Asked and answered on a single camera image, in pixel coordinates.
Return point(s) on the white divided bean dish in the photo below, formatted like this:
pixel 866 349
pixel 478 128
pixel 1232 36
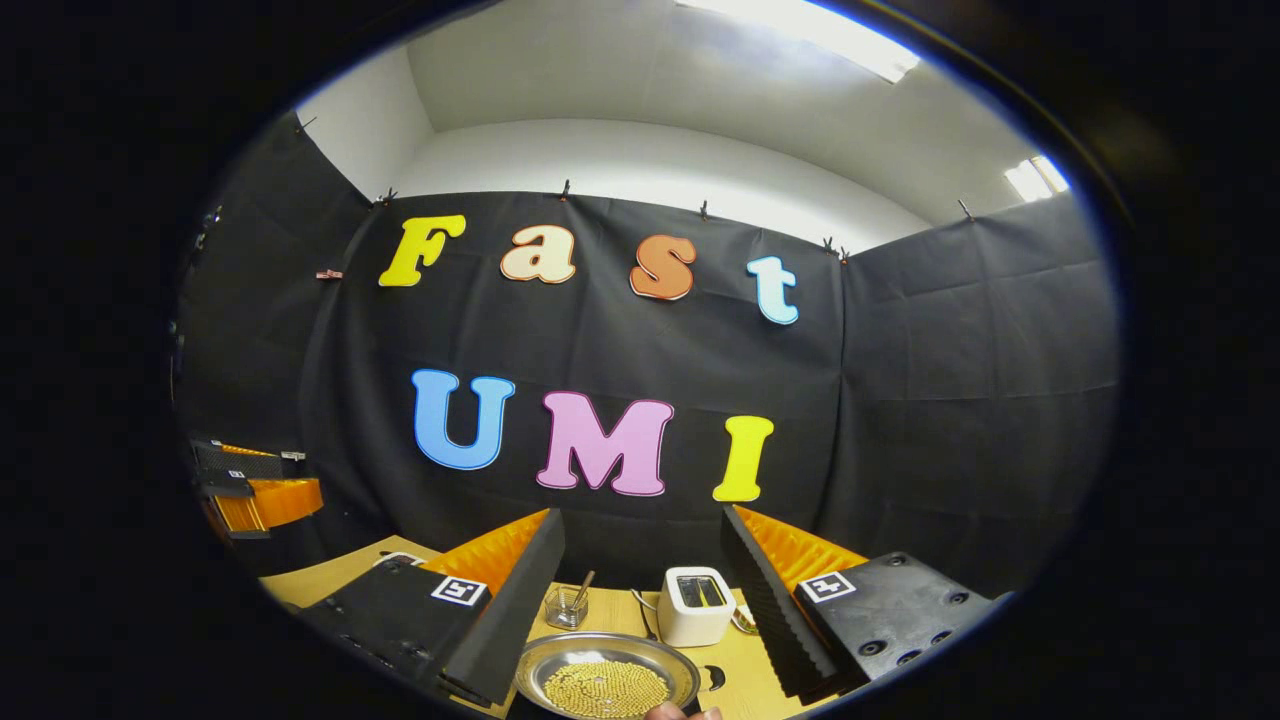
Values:
pixel 402 557

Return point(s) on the black backdrop cloth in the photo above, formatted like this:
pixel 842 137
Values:
pixel 900 400

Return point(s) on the long ceiling light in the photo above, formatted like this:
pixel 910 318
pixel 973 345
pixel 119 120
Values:
pixel 810 35

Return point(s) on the pile of yellow soybeans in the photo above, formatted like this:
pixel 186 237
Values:
pixel 605 690

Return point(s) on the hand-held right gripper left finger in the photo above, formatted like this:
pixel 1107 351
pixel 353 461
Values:
pixel 510 610

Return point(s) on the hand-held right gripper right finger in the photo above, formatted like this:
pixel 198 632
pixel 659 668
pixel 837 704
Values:
pixel 765 610

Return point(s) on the white toaster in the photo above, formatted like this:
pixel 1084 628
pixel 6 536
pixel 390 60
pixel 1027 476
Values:
pixel 695 615

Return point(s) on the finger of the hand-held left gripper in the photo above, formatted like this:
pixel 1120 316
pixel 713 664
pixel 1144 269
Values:
pixel 240 463
pixel 225 489

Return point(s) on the toy sandwich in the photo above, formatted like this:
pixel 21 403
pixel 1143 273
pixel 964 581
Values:
pixel 745 620

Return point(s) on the small ceiling light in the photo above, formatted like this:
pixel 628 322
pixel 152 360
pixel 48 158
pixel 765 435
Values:
pixel 1036 178

